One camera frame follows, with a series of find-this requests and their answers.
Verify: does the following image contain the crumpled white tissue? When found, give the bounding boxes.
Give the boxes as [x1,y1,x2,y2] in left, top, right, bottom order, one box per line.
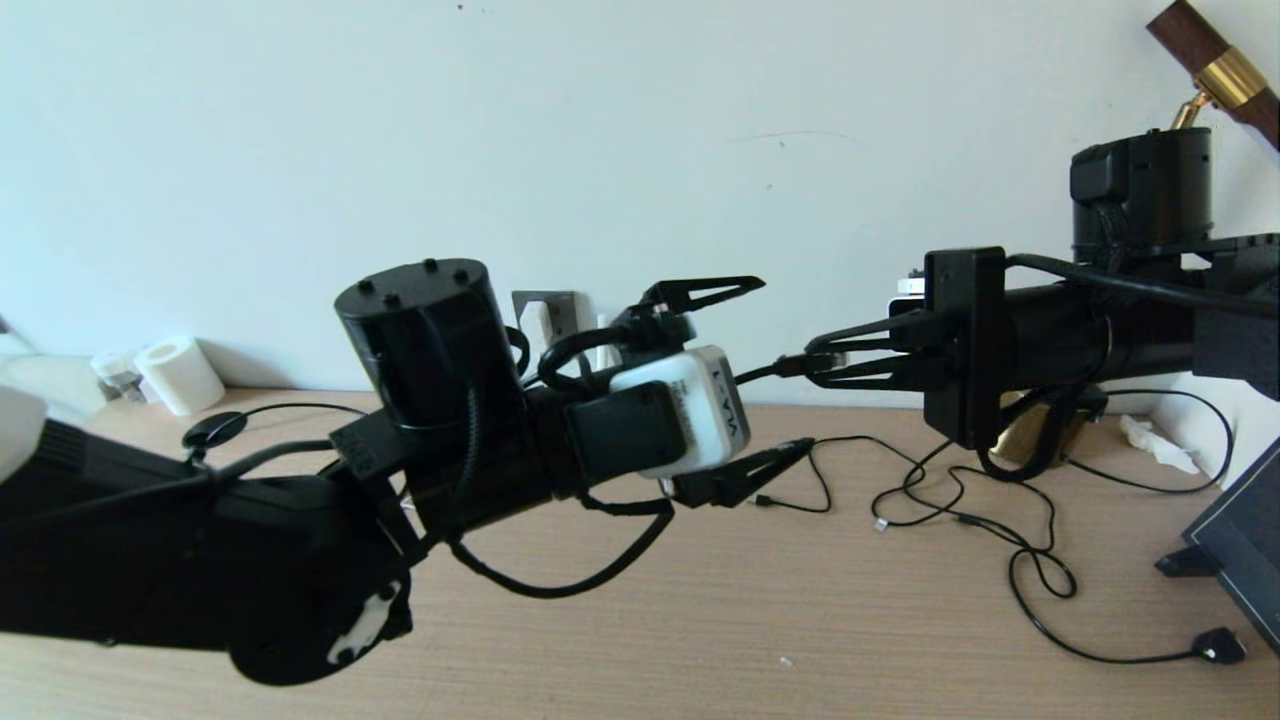
[1117,415,1198,476]

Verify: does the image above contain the dark framed display panel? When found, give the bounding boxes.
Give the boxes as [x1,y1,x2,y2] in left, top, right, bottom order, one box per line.
[1155,435,1280,656]

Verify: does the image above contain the brass desk lamp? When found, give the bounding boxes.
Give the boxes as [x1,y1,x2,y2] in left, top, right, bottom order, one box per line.
[1000,0,1280,467]

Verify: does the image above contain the white toilet paper roll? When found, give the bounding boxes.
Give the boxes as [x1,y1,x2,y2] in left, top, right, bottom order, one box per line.
[135,337,226,416]

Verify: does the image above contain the white padded furniture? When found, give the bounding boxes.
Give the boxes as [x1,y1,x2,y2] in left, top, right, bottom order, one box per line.
[0,352,109,403]

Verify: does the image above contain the black usb cable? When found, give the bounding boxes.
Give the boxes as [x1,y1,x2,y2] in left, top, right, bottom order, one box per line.
[752,436,926,516]

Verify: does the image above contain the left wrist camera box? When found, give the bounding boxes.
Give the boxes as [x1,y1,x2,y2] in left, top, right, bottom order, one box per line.
[610,345,751,479]

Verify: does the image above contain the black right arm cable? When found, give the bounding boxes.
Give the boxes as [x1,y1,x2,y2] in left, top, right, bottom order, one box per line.
[975,253,1280,483]

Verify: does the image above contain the grey wall socket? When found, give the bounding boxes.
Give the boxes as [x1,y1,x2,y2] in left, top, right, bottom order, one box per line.
[512,290,583,346]

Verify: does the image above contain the black cable with clear tip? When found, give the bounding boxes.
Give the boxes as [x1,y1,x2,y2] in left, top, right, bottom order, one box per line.
[870,440,1078,599]

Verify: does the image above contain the black lamp power cord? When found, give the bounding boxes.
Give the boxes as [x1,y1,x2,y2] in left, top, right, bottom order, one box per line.
[1062,389,1233,495]

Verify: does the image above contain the black lamp cables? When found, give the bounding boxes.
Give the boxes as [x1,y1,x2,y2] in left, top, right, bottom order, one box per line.
[1008,470,1248,665]

